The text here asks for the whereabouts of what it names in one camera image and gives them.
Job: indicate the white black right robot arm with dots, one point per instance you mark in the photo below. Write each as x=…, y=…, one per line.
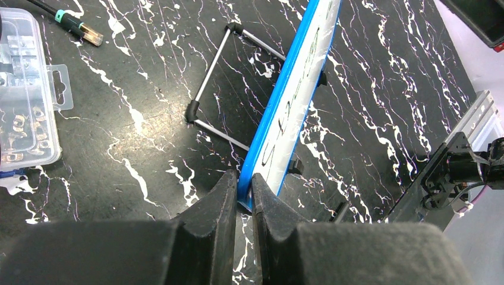
x=470, y=157

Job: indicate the clear plastic parts box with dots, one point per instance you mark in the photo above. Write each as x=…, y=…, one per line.
x=31, y=92

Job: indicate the blue framed whiteboard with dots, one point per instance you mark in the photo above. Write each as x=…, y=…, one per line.
x=274, y=142

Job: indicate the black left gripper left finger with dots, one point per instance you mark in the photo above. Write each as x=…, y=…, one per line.
x=195, y=247

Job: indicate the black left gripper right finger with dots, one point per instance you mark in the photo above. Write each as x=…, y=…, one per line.
x=292, y=250

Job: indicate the aluminium frame rail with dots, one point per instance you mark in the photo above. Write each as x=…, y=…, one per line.
x=481, y=124

